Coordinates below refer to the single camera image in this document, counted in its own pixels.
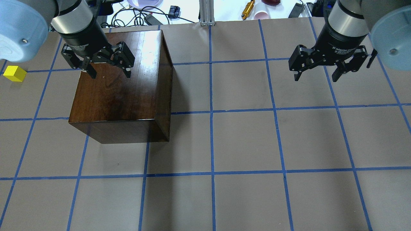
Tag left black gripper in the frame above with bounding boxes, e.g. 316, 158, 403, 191
61, 20, 135, 79

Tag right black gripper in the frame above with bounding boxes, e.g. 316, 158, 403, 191
289, 24, 368, 83

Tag yellow block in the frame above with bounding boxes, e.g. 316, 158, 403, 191
3, 65, 27, 83

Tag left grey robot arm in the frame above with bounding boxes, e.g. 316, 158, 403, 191
0, 0, 135, 79

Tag dark wooden drawer cabinet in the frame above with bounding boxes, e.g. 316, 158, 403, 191
68, 30, 176, 144

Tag black power adapter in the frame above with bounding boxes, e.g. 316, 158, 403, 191
144, 14, 163, 25

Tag gold metal cylinder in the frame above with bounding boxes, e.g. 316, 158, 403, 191
241, 0, 255, 21

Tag black cable bundle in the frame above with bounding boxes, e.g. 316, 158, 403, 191
111, 6, 196, 28

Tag aluminium frame post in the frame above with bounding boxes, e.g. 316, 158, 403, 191
199, 0, 215, 27

